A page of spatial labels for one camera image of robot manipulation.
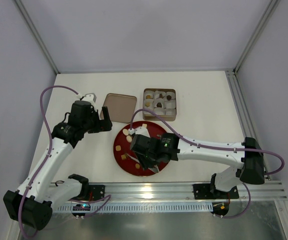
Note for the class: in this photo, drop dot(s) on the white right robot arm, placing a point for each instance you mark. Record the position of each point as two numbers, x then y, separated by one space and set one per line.
244 161

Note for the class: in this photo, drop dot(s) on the aluminium front rail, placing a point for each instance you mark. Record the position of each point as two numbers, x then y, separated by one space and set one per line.
270 190

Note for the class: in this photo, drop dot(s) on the dark strawberry chocolate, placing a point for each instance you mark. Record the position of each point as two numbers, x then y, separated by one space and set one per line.
160 105

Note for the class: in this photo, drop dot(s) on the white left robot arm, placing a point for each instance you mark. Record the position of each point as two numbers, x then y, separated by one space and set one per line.
32 204

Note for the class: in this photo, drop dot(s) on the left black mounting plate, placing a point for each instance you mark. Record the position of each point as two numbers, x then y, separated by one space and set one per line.
96 192

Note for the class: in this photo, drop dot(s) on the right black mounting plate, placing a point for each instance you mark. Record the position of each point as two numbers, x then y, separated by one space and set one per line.
205 191

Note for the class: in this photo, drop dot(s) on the corner frame post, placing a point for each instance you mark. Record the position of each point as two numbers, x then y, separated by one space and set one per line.
35 34
260 27

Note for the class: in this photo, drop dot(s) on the gold square tin lid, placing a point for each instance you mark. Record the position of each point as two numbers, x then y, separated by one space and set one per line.
120 107

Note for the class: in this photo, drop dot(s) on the black mounting plate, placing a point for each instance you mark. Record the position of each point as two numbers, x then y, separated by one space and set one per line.
96 192
205 191

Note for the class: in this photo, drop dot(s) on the aluminium right side rail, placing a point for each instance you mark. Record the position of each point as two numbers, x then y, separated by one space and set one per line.
244 117

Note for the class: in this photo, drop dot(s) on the aluminium rail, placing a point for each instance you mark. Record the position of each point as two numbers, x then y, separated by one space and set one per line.
270 190
244 117

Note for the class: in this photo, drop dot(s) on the slotted white cable duct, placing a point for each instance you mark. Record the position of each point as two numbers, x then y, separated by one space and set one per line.
136 207

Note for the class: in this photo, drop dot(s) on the red round tray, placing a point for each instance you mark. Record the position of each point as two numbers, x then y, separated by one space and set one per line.
128 165

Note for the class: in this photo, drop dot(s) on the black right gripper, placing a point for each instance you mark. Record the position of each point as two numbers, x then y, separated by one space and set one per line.
145 161

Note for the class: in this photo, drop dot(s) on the white swirl oval chocolate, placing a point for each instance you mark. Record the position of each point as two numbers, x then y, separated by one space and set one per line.
129 139

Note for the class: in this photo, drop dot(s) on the gold leaf square chocolate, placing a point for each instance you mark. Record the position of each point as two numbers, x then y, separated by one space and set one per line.
123 157

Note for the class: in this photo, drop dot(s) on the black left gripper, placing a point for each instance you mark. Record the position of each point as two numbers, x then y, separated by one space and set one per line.
100 124

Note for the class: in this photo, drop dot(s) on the right corner frame post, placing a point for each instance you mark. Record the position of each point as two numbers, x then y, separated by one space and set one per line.
260 27

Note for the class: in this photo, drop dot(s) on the tan shell chocolate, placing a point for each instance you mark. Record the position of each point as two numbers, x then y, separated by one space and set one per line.
148 103

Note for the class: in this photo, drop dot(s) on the gold square tin box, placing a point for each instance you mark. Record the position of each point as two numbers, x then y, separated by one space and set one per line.
161 101

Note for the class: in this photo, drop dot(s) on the left corner frame post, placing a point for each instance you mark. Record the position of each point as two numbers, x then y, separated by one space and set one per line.
35 34

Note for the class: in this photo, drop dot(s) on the tan square chocolate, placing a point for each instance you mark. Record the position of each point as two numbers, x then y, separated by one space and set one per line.
118 148

